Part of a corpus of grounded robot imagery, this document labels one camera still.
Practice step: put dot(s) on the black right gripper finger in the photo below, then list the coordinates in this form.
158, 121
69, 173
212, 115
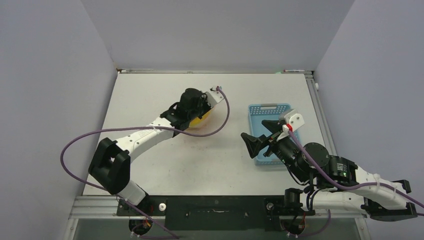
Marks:
254, 144
273, 126

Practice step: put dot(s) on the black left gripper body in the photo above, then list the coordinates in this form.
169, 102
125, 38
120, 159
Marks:
203, 106

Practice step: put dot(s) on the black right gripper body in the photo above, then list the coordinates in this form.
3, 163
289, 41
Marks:
285, 148

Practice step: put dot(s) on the yellow lemon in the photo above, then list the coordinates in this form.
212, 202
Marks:
200, 121

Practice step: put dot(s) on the clear zip top bag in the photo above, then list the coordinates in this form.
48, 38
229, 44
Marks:
205, 117

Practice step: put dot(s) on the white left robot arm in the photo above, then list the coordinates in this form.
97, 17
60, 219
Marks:
111, 163

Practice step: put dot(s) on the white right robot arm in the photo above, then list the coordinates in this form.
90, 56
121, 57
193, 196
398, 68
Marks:
329, 182

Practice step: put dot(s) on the light blue plastic basket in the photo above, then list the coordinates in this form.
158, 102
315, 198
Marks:
257, 113

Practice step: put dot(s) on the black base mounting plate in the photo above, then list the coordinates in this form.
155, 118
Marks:
222, 213

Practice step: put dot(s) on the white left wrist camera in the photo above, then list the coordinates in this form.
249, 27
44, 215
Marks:
214, 96

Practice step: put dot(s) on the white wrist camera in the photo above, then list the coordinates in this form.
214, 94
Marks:
291, 120
214, 96

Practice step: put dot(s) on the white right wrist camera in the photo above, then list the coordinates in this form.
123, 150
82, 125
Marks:
291, 120

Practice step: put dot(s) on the aluminium right frame rail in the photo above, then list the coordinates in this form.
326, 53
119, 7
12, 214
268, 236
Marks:
313, 88

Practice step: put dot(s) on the aluminium frame rail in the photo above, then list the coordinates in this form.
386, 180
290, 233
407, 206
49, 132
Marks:
105, 208
313, 88

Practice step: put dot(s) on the aluminium front frame rail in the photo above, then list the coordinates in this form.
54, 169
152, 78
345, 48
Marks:
105, 208

